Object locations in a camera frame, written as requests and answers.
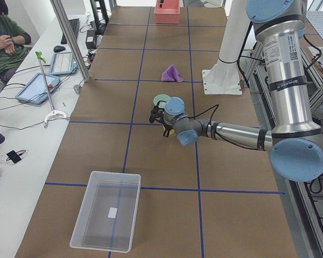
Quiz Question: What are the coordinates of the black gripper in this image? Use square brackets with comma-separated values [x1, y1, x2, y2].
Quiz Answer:
[149, 106, 171, 138]

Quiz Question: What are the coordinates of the mint green bowl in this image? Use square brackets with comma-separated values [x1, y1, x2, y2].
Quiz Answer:
[153, 94, 171, 109]

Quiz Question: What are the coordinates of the purple microfiber cloth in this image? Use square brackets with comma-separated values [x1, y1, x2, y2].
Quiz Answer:
[161, 64, 184, 83]

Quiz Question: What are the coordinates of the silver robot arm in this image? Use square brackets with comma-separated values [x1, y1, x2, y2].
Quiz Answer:
[149, 1, 323, 182]

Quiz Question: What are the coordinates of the clear plastic storage box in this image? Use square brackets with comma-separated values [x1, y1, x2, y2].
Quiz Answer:
[69, 171, 141, 253]

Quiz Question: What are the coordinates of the brown paper table mat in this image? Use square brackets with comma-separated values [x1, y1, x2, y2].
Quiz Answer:
[16, 7, 298, 257]

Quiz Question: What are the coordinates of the black power adapter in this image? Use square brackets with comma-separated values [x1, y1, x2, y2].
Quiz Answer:
[86, 29, 97, 49]

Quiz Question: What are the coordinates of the pink plastic bin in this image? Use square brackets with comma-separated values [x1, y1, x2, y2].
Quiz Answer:
[154, 0, 180, 24]

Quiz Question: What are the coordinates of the far blue teach pendant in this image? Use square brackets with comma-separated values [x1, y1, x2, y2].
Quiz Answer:
[49, 52, 78, 76]

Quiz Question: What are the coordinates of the blue teach pendant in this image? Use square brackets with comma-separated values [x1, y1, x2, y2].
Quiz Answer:
[15, 73, 61, 105]
[49, 52, 78, 76]

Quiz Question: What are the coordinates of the black computer mouse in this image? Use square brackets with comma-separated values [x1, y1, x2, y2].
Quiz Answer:
[53, 45, 66, 53]

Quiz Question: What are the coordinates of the near blue teach pendant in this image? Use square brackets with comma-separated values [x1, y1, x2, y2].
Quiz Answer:
[15, 73, 61, 105]

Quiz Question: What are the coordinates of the black keyboard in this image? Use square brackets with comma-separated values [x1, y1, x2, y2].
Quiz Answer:
[60, 18, 81, 45]

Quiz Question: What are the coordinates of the metal rod white stand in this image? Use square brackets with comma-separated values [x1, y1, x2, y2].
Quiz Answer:
[35, 51, 68, 128]

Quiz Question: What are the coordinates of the small black device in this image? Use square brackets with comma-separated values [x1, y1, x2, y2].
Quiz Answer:
[6, 150, 22, 164]

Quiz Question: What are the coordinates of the seated person green shirt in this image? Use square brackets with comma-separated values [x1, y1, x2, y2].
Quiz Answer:
[0, 0, 31, 84]

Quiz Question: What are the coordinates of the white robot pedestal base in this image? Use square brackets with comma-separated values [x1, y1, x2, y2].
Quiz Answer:
[202, 0, 250, 95]

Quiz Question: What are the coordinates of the aluminium frame post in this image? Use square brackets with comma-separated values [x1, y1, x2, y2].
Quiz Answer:
[50, 0, 90, 83]

